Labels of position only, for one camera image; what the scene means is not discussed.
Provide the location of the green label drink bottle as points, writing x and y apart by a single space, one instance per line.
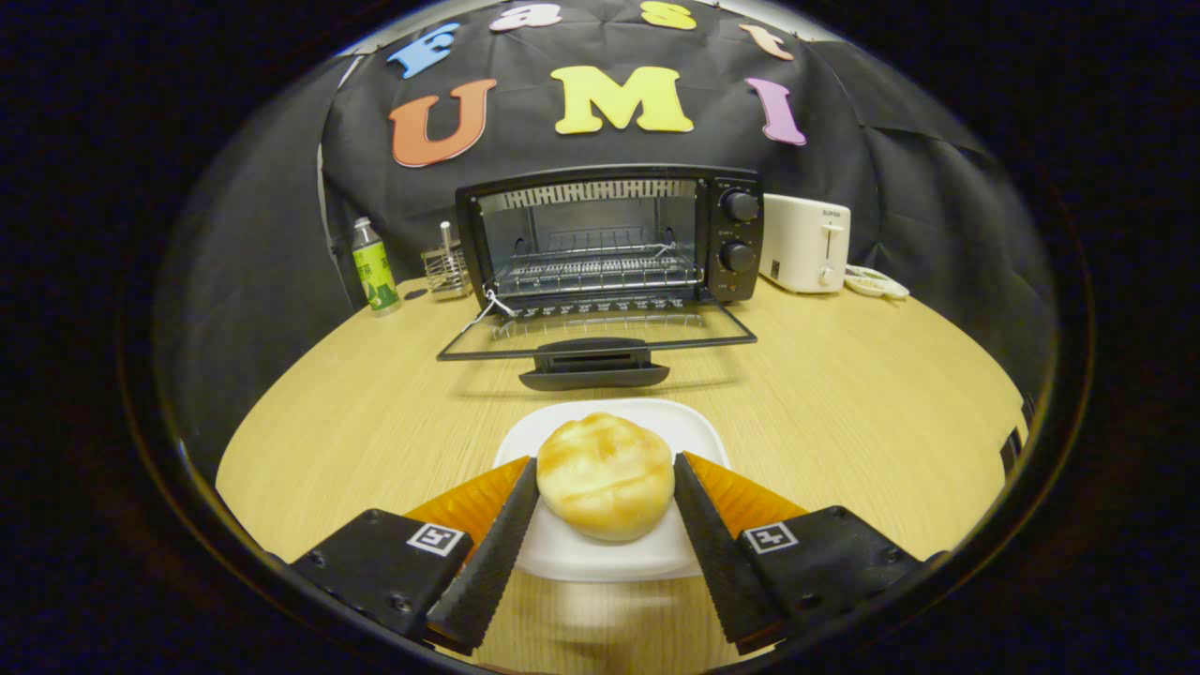
375 277

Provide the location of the white pop-up toaster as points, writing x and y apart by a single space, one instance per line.
797 244

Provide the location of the golden bread bun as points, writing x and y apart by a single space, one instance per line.
605 478

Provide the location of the white square plate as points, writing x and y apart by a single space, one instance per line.
600 561

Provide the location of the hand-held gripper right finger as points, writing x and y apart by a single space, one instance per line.
717 562

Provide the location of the black toaster oven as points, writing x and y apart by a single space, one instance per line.
731 283

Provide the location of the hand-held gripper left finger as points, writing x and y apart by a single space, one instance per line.
492 562

